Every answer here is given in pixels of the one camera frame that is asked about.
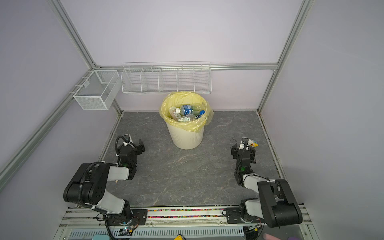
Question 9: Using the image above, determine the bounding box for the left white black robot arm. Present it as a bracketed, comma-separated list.
[63, 134, 146, 226]

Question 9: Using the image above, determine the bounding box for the long white wire basket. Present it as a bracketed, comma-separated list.
[121, 62, 212, 94]

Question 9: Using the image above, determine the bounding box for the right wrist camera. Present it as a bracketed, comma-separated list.
[239, 138, 249, 150]

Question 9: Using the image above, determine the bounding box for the white mesh box basket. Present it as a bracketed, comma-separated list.
[74, 70, 122, 111]

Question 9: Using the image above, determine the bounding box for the white bottle red cap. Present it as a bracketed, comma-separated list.
[169, 106, 182, 122]

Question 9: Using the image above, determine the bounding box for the cream plastic waste bin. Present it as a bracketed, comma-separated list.
[165, 120, 205, 150]

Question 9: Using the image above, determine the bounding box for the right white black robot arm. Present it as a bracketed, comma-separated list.
[231, 144, 303, 228]

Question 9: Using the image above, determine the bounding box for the yellow plastic bin liner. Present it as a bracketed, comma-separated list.
[159, 92, 214, 133]

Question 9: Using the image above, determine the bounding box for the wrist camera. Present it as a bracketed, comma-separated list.
[239, 138, 249, 150]
[123, 134, 132, 145]

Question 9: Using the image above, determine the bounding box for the clear bottle green collar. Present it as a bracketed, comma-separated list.
[178, 114, 196, 123]

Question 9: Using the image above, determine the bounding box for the small yellow white toy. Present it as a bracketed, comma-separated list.
[248, 139, 259, 148]

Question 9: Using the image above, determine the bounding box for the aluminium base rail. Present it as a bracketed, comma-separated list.
[58, 204, 313, 230]

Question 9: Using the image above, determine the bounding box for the clear bottle blue label white cap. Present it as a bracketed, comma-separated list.
[176, 105, 193, 117]

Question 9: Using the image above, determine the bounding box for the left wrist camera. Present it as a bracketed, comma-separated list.
[123, 134, 132, 145]

